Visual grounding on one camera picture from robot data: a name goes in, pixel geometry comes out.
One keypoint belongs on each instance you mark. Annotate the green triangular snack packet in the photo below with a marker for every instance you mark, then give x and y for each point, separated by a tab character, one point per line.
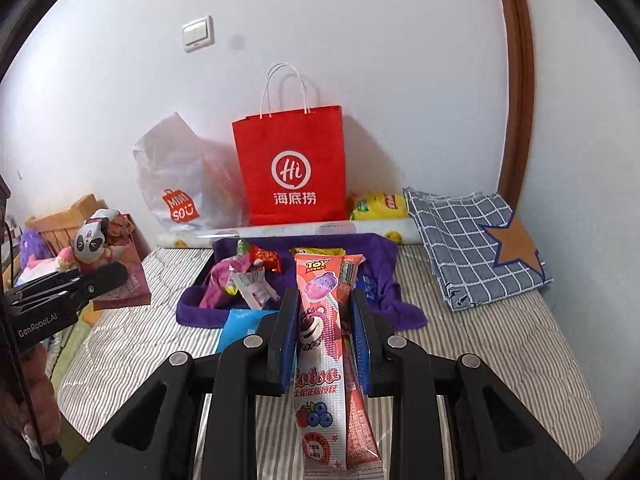
241	247

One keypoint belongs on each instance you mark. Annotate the blue tissue pack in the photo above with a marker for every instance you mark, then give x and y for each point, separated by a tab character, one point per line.
240	327

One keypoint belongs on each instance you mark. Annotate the yellow triangular snack packet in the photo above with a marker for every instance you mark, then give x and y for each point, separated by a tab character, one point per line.
320	250

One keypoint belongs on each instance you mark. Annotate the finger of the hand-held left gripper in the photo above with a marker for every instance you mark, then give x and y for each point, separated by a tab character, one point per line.
55	278
105	280

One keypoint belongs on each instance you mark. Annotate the checked blue cloth with star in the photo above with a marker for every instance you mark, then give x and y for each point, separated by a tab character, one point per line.
460	240

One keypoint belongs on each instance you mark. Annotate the person's left forearm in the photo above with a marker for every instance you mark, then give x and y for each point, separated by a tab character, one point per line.
35	395

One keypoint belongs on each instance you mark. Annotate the striped mattress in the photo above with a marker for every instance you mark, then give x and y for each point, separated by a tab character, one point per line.
500	335

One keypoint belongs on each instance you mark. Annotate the pink gift bag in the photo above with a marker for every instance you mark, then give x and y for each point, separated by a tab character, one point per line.
130	280

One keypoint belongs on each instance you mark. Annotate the green bed sheet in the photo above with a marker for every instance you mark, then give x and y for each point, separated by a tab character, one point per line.
70	340

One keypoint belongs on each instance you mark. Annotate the large pink snack packet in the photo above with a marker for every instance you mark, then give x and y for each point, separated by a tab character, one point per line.
220	280

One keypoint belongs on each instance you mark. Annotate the long pink snack packet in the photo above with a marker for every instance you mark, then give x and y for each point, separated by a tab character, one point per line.
320	360
360	420

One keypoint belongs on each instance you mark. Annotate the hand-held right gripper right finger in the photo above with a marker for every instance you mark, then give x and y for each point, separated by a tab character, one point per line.
360	340

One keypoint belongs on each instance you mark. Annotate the purple towel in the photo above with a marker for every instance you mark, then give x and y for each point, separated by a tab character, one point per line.
390	305

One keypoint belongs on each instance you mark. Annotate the white blue snack packet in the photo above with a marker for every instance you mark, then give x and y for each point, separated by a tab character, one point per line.
370	287

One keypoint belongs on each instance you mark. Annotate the wooden headboard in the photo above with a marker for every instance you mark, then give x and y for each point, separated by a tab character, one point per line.
50	230

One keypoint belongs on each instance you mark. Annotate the white wall switch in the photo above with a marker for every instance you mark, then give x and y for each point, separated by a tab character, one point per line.
197	35

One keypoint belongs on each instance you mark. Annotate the purple plush toy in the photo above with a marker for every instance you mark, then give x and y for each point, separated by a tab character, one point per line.
32	245

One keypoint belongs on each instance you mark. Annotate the red paper carrier bag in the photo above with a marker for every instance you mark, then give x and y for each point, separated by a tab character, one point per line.
290	150

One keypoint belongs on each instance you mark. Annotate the yellow green snack bag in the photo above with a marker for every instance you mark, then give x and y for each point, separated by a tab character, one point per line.
380	205

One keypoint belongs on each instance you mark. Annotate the white plastic shopping bag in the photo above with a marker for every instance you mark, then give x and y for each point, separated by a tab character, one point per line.
175	170

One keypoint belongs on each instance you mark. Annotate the panda plush toy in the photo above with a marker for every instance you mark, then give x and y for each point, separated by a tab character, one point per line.
90	245

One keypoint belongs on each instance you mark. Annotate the red snack packet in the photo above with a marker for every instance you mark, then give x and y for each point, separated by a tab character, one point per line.
265	257

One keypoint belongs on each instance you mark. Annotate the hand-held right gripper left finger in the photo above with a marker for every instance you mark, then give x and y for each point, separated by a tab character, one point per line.
287	340

